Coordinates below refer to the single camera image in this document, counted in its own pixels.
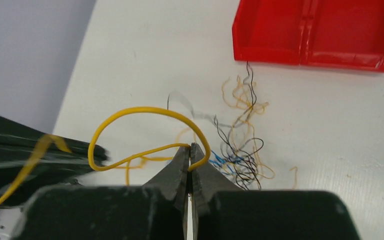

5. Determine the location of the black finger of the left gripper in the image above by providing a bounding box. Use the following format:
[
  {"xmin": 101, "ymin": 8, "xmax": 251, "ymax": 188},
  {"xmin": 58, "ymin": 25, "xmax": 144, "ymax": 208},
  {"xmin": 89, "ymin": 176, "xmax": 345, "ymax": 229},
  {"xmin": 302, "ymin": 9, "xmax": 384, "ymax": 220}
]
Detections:
[{"xmin": 0, "ymin": 116, "xmax": 92, "ymax": 208}]

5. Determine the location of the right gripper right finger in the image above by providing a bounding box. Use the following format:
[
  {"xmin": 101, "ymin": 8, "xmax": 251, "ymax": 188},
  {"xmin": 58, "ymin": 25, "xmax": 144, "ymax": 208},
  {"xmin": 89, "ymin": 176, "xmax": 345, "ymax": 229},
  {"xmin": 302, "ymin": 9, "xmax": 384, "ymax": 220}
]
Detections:
[{"xmin": 189, "ymin": 142, "xmax": 362, "ymax": 240}]

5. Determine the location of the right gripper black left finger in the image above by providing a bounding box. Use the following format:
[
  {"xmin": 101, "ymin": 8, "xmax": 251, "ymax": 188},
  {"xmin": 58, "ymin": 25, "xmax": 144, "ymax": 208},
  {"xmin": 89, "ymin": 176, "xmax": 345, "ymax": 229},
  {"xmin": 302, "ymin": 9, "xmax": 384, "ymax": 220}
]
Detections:
[{"xmin": 13, "ymin": 147, "xmax": 190, "ymax": 240}]

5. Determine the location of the yellow wire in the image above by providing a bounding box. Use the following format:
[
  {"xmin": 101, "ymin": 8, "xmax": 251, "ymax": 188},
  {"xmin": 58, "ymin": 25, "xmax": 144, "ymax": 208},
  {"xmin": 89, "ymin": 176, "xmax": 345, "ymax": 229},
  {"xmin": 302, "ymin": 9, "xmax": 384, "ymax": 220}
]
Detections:
[{"xmin": 0, "ymin": 105, "xmax": 212, "ymax": 223}]

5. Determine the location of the wire bundle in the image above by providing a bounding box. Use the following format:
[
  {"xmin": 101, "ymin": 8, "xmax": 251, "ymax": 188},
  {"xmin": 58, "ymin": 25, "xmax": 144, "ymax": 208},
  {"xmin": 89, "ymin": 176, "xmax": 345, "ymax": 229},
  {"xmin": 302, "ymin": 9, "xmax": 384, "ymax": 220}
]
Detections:
[{"xmin": 167, "ymin": 61, "xmax": 300, "ymax": 191}]

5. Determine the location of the left red bin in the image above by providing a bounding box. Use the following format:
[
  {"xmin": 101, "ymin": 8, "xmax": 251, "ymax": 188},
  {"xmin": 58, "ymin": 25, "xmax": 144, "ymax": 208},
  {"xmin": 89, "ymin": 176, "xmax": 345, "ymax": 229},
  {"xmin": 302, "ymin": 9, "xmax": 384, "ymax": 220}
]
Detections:
[{"xmin": 232, "ymin": 0, "xmax": 312, "ymax": 65}]

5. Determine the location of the red bin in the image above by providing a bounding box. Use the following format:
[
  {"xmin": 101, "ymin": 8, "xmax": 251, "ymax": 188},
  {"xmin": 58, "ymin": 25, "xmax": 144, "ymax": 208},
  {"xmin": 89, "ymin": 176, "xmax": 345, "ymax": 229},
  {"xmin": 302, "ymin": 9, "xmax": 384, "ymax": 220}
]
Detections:
[
  {"xmin": 232, "ymin": 0, "xmax": 312, "ymax": 65},
  {"xmin": 300, "ymin": 0, "xmax": 384, "ymax": 73}
]

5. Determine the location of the right red bin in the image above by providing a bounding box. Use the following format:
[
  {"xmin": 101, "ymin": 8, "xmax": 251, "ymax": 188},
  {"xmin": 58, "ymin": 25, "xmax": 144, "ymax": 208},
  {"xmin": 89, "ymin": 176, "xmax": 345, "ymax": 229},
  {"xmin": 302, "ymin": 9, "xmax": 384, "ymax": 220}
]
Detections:
[{"xmin": 300, "ymin": 0, "xmax": 384, "ymax": 73}]

